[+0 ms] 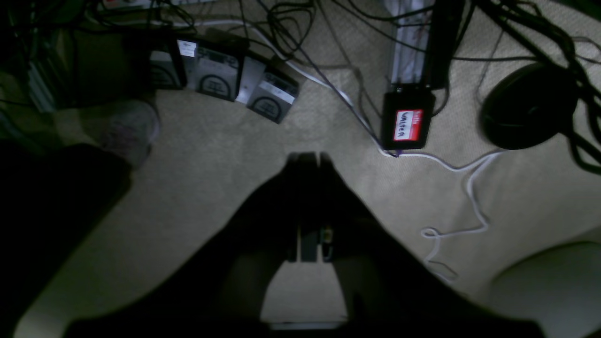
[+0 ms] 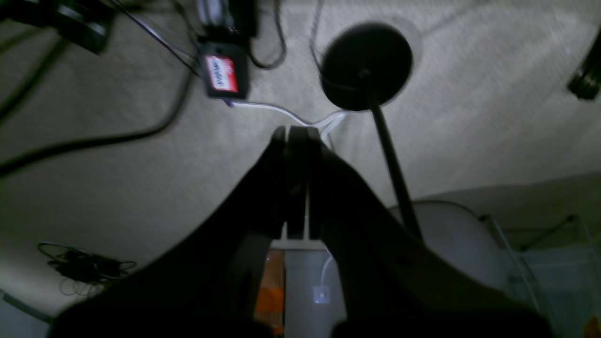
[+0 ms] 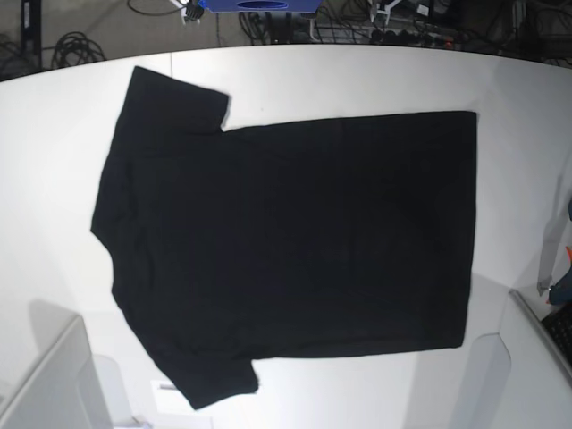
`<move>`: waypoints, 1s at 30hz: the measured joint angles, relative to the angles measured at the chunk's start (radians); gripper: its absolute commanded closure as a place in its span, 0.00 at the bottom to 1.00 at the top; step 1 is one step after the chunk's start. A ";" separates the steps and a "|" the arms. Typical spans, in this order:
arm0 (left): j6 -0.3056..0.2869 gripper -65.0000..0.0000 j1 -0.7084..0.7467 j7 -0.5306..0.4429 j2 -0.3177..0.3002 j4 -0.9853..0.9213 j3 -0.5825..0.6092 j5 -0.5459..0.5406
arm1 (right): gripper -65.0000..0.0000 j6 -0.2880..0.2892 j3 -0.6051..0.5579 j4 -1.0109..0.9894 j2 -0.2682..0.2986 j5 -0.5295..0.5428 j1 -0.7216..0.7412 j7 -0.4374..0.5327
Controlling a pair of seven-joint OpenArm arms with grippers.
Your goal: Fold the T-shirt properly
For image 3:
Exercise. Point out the black T-shirt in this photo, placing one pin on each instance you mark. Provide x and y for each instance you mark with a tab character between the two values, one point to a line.
333	238

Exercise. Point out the blue plastic box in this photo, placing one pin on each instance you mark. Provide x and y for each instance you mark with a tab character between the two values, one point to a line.
231	6

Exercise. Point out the black power strip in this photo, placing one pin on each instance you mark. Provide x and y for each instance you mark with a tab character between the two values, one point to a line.
406	38

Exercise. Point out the orange teal object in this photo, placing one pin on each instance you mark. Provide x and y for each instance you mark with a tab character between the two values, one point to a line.
560	292

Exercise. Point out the black keyboard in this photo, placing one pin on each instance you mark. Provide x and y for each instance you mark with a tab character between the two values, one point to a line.
559	326

